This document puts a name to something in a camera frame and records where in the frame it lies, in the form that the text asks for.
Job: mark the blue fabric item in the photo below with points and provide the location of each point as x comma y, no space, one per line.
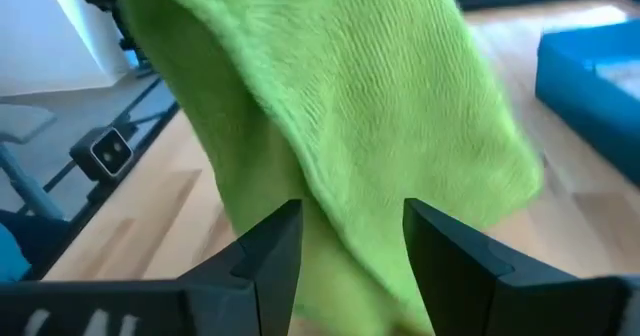
12,256

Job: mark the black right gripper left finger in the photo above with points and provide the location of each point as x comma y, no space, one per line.
225,301

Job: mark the teal plastic bin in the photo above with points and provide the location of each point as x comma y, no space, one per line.
590,91

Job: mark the black table-level camera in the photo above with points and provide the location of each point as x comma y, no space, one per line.
102,153

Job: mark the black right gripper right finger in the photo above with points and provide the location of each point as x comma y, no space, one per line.
475,296

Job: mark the dark green microfiber towel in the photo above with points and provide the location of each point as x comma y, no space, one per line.
375,101

